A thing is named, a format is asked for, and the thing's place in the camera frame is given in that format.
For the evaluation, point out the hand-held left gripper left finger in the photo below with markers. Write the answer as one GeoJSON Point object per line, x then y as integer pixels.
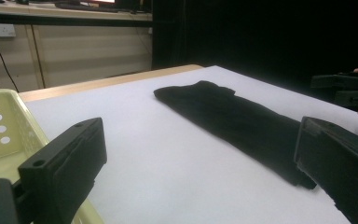
{"type": "Point", "coordinates": [62, 168]}

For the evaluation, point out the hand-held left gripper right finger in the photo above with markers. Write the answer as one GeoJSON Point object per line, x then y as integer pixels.
{"type": "Point", "coordinates": [338, 168]}

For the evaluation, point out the pale yellow plastic basket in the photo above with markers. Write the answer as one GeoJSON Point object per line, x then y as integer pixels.
{"type": "Point", "coordinates": [15, 124]}

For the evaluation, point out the black cloth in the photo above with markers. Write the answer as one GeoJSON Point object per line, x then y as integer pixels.
{"type": "Point", "coordinates": [230, 118]}

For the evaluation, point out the black curtain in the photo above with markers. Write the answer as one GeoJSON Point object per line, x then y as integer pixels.
{"type": "Point", "coordinates": [261, 37]}

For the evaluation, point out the wooden table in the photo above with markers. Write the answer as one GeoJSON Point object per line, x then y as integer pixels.
{"type": "Point", "coordinates": [105, 82]}

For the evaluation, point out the background desk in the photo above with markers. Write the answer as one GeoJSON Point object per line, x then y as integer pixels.
{"type": "Point", "coordinates": [43, 14]}

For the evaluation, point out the black keyboard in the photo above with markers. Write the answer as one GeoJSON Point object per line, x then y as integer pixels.
{"type": "Point", "coordinates": [90, 6]}

